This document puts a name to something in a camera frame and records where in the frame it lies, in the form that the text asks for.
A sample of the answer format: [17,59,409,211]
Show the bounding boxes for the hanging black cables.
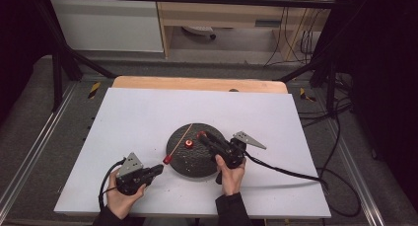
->
[263,4,317,68]

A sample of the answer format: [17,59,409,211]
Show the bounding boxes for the black floor cables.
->
[297,71,363,218]

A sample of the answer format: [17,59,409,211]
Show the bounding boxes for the office chair base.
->
[181,25,218,40]

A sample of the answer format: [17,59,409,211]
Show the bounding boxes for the black metal stand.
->
[33,0,116,113]
[278,52,340,115]

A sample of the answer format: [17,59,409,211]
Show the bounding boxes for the thin wooden skewer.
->
[163,123,194,164]

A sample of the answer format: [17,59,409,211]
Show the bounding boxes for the aluminium floor rail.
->
[323,118,386,226]
[0,82,79,214]

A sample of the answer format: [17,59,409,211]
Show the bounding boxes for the person's right hand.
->
[214,154,247,197]

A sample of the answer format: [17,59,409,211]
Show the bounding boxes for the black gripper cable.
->
[244,151,330,191]
[98,158,128,211]

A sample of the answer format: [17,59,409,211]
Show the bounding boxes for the wooden desk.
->
[153,0,331,60]

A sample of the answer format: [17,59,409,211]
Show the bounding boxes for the black textured round plate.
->
[166,122,229,179]

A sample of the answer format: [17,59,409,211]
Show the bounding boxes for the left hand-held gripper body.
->
[115,152,156,196]

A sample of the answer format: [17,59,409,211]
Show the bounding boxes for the white cabinet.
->
[49,0,165,53]

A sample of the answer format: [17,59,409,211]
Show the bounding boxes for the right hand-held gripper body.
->
[215,130,267,170]

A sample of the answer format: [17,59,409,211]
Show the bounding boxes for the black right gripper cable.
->
[244,151,330,191]

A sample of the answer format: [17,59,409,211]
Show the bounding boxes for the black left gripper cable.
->
[98,158,128,211]

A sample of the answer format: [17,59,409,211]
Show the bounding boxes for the person's left hand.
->
[105,169,148,221]

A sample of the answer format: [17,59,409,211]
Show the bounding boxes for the yellow black striped tape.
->
[299,87,317,103]
[87,81,102,100]

